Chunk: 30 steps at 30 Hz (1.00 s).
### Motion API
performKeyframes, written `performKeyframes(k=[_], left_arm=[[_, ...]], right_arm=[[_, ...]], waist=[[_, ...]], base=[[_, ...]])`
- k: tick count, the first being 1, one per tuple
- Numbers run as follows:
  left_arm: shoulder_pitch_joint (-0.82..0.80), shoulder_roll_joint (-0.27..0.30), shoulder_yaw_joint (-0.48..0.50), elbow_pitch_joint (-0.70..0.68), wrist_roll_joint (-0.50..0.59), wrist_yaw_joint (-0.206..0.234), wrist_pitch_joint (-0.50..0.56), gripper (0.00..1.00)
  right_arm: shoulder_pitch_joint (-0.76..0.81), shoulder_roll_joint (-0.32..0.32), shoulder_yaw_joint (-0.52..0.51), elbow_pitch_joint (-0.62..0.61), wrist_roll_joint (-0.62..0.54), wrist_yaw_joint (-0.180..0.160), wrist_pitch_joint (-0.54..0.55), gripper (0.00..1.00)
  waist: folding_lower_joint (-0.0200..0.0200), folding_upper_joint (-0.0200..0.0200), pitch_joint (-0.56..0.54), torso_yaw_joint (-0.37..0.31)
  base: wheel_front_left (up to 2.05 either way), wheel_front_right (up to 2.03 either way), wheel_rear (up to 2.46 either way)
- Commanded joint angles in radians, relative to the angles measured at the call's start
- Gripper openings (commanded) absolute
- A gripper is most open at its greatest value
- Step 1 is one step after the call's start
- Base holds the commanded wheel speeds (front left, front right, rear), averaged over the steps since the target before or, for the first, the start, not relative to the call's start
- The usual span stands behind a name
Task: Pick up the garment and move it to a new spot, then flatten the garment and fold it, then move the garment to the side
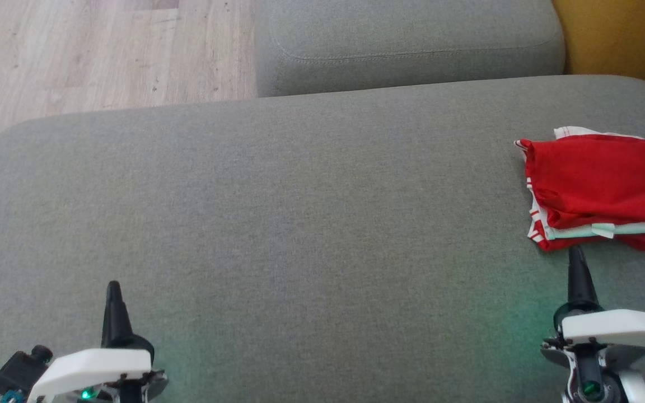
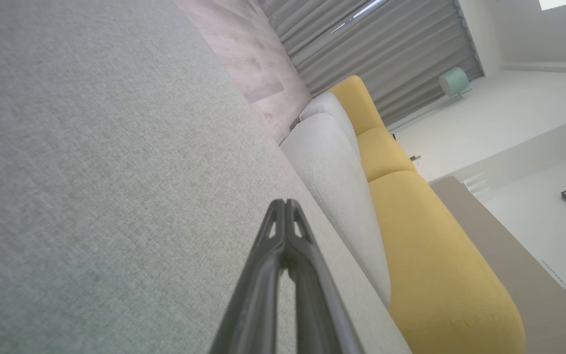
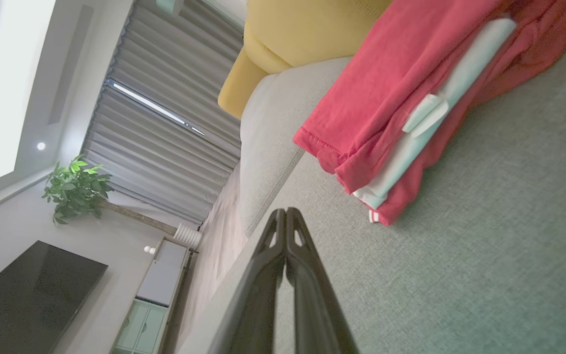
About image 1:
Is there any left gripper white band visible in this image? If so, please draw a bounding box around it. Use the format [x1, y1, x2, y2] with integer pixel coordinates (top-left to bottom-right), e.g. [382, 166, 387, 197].
[27, 281, 169, 403]

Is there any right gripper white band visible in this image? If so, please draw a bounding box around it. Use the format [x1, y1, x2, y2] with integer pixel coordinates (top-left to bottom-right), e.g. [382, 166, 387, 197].
[541, 245, 645, 370]

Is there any red shorts white mint trim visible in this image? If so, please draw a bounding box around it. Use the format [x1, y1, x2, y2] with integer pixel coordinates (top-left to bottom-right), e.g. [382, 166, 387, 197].
[527, 176, 645, 252]

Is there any red jersey black lettering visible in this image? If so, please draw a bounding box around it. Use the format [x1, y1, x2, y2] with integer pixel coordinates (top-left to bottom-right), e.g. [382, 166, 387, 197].
[515, 126, 645, 230]

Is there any large grey sofa seat cushion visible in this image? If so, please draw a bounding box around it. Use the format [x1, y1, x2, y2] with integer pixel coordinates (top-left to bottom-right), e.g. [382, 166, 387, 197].
[0, 74, 645, 403]

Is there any yellow sofa back cushion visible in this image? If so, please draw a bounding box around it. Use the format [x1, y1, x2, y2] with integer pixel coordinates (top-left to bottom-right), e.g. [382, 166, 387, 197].
[551, 0, 645, 104]

